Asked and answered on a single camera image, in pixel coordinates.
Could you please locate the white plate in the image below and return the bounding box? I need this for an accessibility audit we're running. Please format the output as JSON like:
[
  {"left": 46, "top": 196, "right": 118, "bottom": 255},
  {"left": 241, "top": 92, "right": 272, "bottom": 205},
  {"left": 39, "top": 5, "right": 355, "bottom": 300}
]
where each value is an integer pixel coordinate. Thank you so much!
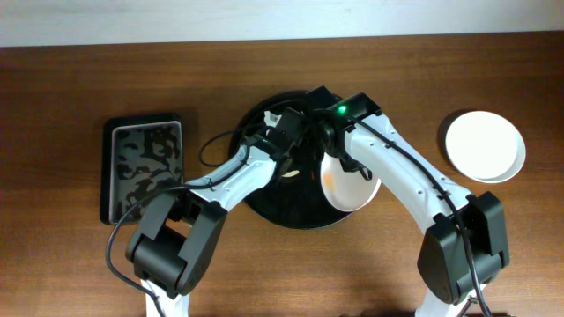
[
  {"left": 444, "top": 111, "right": 526, "bottom": 184},
  {"left": 320, "top": 153, "right": 382, "bottom": 212}
]

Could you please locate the round black tray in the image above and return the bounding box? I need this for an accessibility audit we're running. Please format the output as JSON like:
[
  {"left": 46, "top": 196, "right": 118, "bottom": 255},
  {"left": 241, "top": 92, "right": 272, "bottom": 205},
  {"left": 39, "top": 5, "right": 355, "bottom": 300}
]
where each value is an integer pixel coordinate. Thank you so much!
[{"left": 236, "top": 90, "right": 351, "bottom": 229}]

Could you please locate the green yellow sponge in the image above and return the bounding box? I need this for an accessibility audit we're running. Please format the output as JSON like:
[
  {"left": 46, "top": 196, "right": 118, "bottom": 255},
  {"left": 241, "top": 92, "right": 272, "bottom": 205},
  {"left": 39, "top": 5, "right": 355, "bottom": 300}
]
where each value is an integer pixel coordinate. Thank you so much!
[{"left": 281, "top": 170, "right": 300, "bottom": 178}]

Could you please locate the white plate front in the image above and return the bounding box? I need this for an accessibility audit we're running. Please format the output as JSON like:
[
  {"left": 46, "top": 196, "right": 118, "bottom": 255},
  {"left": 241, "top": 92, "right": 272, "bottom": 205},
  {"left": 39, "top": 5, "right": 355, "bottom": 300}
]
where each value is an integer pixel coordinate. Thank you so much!
[{"left": 320, "top": 153, "right": 382, "bottom": 212}]

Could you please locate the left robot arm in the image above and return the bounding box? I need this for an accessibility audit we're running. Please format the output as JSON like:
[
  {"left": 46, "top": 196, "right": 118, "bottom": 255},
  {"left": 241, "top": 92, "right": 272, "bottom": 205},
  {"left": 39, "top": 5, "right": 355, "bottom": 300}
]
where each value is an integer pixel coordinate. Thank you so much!
[{"left": 126, "top": 129, "right": 302, "bottom": 316}]

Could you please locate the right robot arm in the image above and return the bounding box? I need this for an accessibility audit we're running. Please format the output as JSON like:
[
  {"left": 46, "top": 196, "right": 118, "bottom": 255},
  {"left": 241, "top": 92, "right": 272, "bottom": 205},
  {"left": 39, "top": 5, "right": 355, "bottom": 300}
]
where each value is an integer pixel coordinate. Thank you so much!
[{"left": 311, "top": 93, "right": 509, "bottom": 316}]

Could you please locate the silver metal pan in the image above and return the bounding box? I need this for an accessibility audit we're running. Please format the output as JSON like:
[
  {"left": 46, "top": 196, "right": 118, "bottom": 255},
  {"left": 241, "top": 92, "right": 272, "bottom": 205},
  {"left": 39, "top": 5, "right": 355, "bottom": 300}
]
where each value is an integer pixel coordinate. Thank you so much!
[{"left": 108, "top": 120, "right": 183, "bottom": 225}]

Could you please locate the black rectangular tray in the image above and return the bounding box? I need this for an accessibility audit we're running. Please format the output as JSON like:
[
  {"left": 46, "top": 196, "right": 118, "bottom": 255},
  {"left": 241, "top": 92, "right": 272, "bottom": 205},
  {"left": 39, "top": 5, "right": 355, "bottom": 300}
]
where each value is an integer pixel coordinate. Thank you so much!
[{"left": 100, "top": 113, "right": 182, "bottom": 225}]

